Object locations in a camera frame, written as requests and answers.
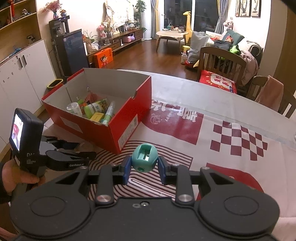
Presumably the white green pen bottle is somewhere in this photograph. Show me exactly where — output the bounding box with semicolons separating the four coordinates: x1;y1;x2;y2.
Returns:
102;101;115;126

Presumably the teal pencil sharpener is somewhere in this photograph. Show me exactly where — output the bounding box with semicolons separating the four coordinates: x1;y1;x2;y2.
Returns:
132;143;158;173

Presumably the green trash bin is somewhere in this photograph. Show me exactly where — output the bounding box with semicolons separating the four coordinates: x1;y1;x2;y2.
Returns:
47;79;64;90

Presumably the white storage cabinet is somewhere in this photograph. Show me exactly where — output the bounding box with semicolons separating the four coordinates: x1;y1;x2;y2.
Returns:
1;40;56;149

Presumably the dark blue standing panel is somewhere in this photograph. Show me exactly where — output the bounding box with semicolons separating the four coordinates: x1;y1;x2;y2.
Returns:
54;29;88;78

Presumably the orange gift box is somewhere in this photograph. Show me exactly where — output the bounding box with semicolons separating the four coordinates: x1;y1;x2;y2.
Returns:
93;48;113;68

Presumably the wooden chair pink cloth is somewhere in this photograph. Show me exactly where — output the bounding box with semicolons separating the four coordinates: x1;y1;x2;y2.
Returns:
247;75;295;118

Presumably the red white patterned tablecloth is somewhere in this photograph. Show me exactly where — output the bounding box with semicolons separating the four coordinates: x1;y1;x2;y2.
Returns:
43;98;296;241

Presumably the red printed cushion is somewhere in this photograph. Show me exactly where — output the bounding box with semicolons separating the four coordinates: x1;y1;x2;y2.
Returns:
199;70;237;94

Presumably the white plastic bag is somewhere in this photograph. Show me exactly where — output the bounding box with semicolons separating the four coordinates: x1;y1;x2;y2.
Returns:
187;31;210;64

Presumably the wooden dining chair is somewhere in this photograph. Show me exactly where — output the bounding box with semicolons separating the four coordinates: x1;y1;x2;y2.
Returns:
197;46;247;86

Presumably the wooden tv cabinet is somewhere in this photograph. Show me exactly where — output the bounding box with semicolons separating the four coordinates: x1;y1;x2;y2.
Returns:
87;29;144;67

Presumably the yellow giraffe toy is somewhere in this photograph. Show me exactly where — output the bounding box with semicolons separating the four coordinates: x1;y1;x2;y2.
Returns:
183;11;193;45

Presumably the pink binder clip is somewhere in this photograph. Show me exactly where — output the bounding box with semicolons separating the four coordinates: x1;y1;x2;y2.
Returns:
84;87;102;104

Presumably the person's left hand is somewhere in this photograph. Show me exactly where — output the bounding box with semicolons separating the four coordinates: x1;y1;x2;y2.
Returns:
1;159;46;195

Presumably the toothpick jar green lid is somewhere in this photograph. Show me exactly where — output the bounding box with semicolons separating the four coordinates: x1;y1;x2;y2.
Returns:
84;98;110;119

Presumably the round wooden coffee table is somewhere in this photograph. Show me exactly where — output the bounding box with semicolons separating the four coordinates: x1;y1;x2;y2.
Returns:
156;30;188;52

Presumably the red cardboard box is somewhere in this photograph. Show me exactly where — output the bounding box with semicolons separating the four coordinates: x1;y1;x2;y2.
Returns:
42;68;152;154

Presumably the sofa with clothes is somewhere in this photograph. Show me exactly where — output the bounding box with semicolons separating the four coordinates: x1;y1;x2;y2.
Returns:
206;29;263;86

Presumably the yellow small box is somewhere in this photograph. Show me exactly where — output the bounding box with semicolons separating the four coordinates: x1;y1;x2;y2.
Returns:
90;113;104;123

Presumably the clear capsule purple base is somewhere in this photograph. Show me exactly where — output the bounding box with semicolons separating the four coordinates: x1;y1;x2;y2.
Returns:
66;102;83;116

